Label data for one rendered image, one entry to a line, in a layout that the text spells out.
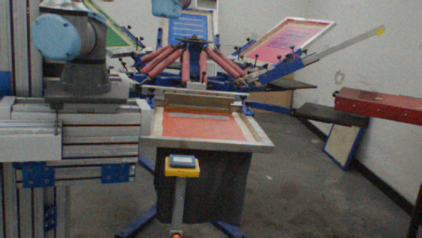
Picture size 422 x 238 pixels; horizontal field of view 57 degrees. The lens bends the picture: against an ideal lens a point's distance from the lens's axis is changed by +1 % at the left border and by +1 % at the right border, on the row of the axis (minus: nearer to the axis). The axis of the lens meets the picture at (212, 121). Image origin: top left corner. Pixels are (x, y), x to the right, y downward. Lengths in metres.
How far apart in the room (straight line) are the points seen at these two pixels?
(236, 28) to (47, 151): 5.47
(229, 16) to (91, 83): 5.28
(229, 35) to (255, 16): 0.51
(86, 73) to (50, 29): 0.20
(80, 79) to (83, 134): 0.17
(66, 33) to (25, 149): 0.32
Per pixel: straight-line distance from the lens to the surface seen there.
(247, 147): 1.69
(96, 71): 1.19
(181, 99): 2.21
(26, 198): 1.52
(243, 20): 6.39
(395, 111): 2.52
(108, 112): 1.21
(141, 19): 6.30
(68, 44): 1.03
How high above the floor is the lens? 1.53
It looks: 16 degrees down
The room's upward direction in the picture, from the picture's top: 6 degrees clockwise
